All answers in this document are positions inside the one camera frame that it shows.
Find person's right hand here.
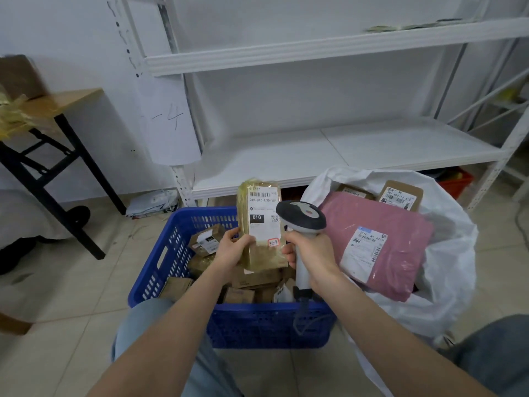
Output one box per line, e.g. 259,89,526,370
282,230,344,296

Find person's left hand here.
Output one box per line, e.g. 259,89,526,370
210,227,257,284

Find pile of parcels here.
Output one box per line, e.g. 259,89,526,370
159,224,298,304

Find grey handheld barcode scanner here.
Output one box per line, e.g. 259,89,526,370
276,200,327,304

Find squat brown box glossy tape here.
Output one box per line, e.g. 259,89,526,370
335,184,377,202

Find blue plastic crate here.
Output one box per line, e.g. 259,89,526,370
128,206,338,350

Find pink mailer bag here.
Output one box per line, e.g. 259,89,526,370
319,191,435,302

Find white woven sack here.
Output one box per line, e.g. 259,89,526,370
300,167,479,397

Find person's left forearm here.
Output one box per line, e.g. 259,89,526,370
89,268,232,397

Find person's right forearm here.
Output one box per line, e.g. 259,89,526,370
318,276,496,397

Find grey plastic mailer bag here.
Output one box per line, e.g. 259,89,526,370
125,189,179,219

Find person's left leg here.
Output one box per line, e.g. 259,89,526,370
111,298,245,397

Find white metal shelf rack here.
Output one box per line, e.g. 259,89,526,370
448,39,529,203
105,0,529,210

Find white paper sign sheet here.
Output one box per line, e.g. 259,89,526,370
136,74,202,166

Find red plastic crate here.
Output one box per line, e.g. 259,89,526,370
438,169,475,200

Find wooden folding table black legs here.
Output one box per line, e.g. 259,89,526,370
0,88,127,261

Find wooden chair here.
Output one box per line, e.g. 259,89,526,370
0,312,34,336

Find crumpled yellowish paper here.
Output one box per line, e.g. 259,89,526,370
0,94,39,140

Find brown packets on table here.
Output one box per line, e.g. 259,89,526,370
0,55,48,102

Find black scanner cable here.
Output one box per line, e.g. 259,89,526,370
292,299,331,337

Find grey floor cable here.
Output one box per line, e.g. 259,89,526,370
514,202,529,249

